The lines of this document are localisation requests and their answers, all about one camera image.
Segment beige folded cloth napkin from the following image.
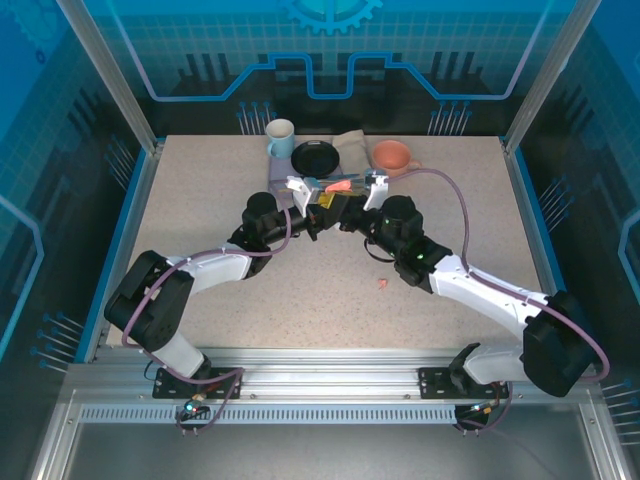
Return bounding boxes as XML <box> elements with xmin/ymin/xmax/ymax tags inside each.
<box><xmin>332</xmin><ymin>128</ymin><xmax>377</xmax><ymax>187</ymax></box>

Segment lavender plastic tray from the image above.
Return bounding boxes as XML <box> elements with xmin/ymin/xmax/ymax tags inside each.
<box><xmin>267</xmin><ymin>149</ymin><xmax>351</xmax><ymax>196</ymax></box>

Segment salmon pink cup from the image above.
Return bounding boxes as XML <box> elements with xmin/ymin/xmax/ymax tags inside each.
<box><xmin>370</xmin><ymin>139</ymin><xmax>424</xmax><ymax>180</ymax></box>

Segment black round plate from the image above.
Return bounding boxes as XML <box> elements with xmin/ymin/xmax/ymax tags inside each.
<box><xmin>290</xmin><ymin>140</ymin><xmax>341</xmax><ymax>179</ymax></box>

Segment light blue mug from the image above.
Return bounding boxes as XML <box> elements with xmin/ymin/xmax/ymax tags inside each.
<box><xmin>265</xmin><ymin>118</ymin><xmax>296</xmax><ymax>160</ymax></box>

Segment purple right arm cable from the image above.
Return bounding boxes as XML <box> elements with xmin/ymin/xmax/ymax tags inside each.
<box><xmin>384</xmin><ymin>168</ymin><xmax>610</xmax><ymax>432</ymax></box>

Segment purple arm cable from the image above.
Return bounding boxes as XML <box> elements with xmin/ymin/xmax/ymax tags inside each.
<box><xmin>122</xmin><ymin>207</ymin><xmax>245</xmax><ymax>435</ymax></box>
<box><xmin>384</xmin><ymin>168</ymin><xmax>610</xmax><ymax>432</ymax></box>

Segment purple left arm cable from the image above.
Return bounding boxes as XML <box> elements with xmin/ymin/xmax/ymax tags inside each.
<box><xmin>122</xmin><ymin>207</ymin><xmax>245</xmax><ymax>435</ymax></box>

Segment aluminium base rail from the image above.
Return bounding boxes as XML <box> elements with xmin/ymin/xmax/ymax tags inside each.
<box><xmin>67</xmin><ymin>344</ymin><xmax>599</xmax><ymax>401</ymax></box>

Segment aluminium frame post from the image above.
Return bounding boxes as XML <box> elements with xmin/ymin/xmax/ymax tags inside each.
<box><xmin>501</xmin><ymin>0</ymin><xmax>604</xmax><ymax>156</ymax></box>
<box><xmin>55</xmin><ymin>0</ymin><xmax>164</xmax><ymax>154</ymax></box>

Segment cable connector with green light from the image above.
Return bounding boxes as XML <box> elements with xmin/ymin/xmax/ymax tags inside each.
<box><xmin>180</xmin><ymin>394</ymin><xmax>210</xmax><ymax>417</ymax></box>
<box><xmin>462</xmin><ymin>399</ymin><xmax>501</xmax><ymax>419</ymax></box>

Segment slotted grey cable duct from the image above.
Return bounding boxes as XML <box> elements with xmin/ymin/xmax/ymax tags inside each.
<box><xmin>79</xmin><ymin>404</ymin><xmax>461</xmax><ymax>425</ymax></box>

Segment aluminium side frame rail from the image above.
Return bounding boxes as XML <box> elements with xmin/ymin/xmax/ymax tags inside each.
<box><xmin>27</xmin><ymin>142</ymin><xmax>166</xmax><ymax>480</ymax></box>
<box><xmin>499</xmin><ymin>137</ymin><xmax>634</xmax><ymax>480</ymax></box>

